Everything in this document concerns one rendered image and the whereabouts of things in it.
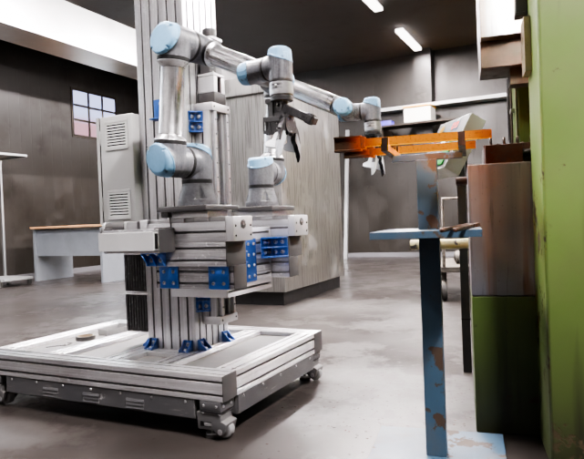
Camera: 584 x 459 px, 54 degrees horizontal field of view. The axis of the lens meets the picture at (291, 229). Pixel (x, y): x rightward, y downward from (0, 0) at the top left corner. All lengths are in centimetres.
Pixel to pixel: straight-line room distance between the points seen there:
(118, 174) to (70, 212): 805
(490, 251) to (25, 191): 871
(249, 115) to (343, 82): 653
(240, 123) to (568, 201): 389
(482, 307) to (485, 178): 44
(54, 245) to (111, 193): 652
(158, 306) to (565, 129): 169
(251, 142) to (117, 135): 276
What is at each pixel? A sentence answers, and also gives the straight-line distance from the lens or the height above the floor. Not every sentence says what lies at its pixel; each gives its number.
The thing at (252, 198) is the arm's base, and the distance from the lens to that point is 258.
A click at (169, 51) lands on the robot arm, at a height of 135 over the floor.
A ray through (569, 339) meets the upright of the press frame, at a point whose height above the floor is 38.
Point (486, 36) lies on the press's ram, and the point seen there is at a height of 137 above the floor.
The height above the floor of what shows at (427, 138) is 96.
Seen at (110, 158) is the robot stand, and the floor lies 105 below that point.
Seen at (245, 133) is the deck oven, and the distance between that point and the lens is 527.
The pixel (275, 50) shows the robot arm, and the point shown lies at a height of 127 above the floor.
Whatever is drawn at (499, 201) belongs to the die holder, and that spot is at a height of 79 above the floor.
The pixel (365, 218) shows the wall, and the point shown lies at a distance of 1124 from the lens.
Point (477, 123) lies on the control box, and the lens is 273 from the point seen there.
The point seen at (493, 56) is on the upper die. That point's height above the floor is 131.
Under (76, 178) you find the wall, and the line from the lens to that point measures 1076.
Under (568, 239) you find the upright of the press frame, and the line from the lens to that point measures 181.
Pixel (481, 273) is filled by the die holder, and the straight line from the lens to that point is 206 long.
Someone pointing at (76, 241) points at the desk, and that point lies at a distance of 874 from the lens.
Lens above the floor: 75
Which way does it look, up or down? 1 degrees down
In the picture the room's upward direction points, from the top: 2 degrees counter-clockwise
